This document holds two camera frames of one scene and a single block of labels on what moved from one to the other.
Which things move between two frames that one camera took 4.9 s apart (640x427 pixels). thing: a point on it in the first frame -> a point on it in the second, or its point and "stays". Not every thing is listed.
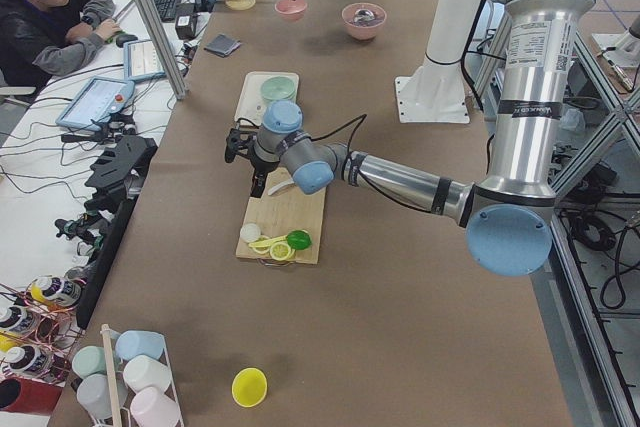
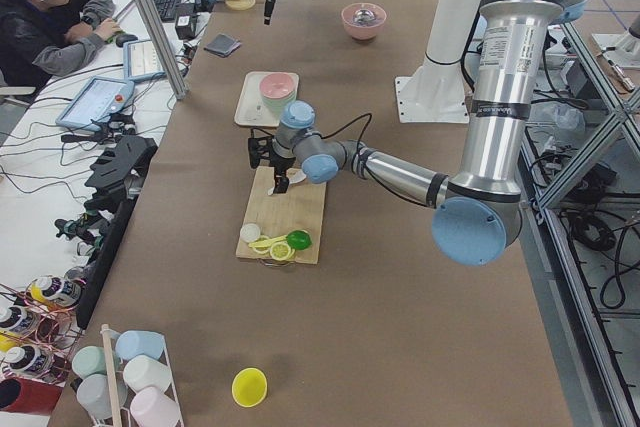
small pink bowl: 291,9 -> 276,84
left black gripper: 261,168 -> 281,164
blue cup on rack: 134,343 stays
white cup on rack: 142,371 stays
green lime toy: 299,239 stays
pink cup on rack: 151,407 stays
